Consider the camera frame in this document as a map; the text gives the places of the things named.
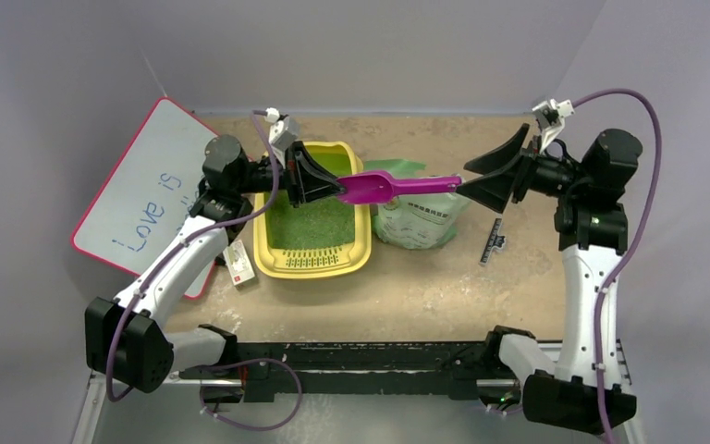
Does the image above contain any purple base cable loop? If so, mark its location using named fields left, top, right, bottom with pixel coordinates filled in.
left=199, top=357, right=303, bottom=432

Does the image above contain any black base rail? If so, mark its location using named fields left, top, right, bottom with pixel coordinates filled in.
left=179, top=337, right=520, bottom=407

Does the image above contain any magenta plastic litter scoop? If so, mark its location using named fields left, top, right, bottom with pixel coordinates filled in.
left=337, top=170, right=462, bottom=205

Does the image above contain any green cat litter bag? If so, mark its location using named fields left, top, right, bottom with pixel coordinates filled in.
left=372, top=193, right=471, bottom=250

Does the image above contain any black ruler strip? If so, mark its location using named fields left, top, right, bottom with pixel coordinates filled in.
left=479, top=217, right=506, bottom=266

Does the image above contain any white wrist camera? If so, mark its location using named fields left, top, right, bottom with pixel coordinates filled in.
left=532, top=99, right=575, bottom=154
left=263, top=107, right=300, bottom=167

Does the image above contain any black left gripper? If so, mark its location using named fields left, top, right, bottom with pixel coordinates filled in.
left=235, top=142, right=347, bottom=209

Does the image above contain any small white red box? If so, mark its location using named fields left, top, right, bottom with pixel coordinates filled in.
left=222, top=240, right=257, bottom=288

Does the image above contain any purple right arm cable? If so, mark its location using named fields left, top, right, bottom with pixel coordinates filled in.
left=569, top=89, right=664, bottom=444

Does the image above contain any yellow litter box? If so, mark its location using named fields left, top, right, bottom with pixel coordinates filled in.
left=252, top=141, right=373, bottom=280

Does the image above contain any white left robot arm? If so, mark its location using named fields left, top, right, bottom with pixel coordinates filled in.
left=84, top=135, right=344, bottom=401

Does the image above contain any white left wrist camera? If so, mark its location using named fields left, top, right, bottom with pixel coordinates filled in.
left=263, top=107, right=300, bottom=167

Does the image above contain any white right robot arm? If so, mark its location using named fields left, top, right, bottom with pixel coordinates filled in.
left=458, top=125, right=643, bottom=438

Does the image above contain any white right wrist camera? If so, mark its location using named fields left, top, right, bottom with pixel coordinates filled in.
left=532, top=99, right=575, bottom=154

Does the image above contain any pink framed whiteboard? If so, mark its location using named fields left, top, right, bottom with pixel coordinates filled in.
left=71, top=98, right=215, bottom=276

